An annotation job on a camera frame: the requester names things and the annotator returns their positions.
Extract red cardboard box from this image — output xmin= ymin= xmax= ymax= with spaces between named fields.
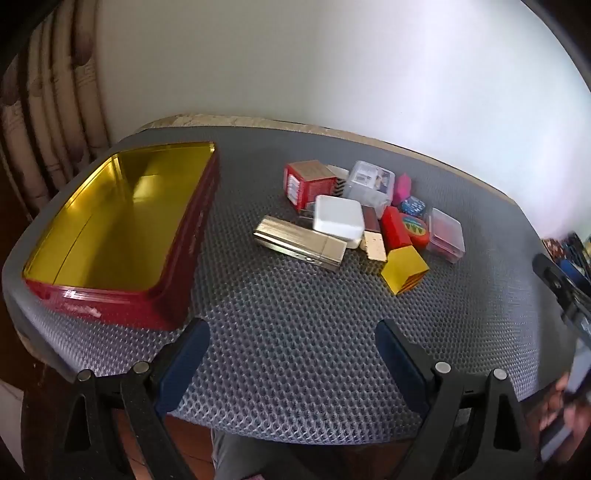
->
xmin=283 ymin=160 xmax=339 ymax=213

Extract blue patterned small tin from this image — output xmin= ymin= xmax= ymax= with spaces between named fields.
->
xmin=399 ymin=196 xmax=427 ymax=217

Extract grey honeycomb mat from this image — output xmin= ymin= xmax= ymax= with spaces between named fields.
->
xmin=1 ymin=126 xmax=575 ymax=446

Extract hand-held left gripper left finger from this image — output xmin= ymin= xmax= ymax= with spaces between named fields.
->
xmin=54 ymin=318 xmax=211 ymax=480

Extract pink eraser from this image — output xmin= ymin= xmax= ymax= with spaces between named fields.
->
xmin=392 ymin=173 xmax=412 ymax=207

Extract white power adapter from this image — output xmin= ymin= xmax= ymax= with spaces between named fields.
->
xmin=312 ymin=194 xmax=364 ymax=250

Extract clear case red contents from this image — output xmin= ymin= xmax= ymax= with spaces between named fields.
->
xmin=425 ymin=208 xmax=464 ymax=264

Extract beige patterned curtain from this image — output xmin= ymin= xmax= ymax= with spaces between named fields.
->
xmin=0 ymin=0 xmax=112 ymax=222

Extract white eraser zigzag sleeve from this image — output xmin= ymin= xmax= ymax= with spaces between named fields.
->
xmin=327 ymin=165 xmax=350 ymax=197

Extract dark patterned cloth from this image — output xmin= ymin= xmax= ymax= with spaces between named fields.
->
xmin=541 ymin=231 xmax=591 ymax=278

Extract person's right hand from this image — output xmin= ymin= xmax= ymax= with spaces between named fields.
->
xmin=536 ymin=374 xmax=591 ymax=464

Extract gold ribbed case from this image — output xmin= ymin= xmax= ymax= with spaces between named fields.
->
xmin=253 ymin=215 xmax=348 ymax=274

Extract red tin box gold inside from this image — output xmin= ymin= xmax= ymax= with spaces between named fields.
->
xmin=22 ymin=141 xmax=221 ymax=332

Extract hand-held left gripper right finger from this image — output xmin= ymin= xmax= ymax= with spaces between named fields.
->
xmin=375 ymin=318 xmax=539 ymax=480

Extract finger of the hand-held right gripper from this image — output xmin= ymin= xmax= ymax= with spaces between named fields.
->
xmin=532 ymin=253 xmax=591 ymax=319

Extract clear plastic box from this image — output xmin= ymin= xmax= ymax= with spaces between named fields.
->
xmin=342 ymin=160 xmax=396 ymax=219

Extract red block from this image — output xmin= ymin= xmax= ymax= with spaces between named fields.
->
xmin=380 ymin=206 xmax=413 ymax=250

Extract beige block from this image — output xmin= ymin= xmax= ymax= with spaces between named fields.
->
xmin=361 ymin=231 xmax=387 ymax=263

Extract yellow box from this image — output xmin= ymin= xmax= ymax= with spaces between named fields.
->
xmin=380 ymin=247 xmax=430 ymax=296

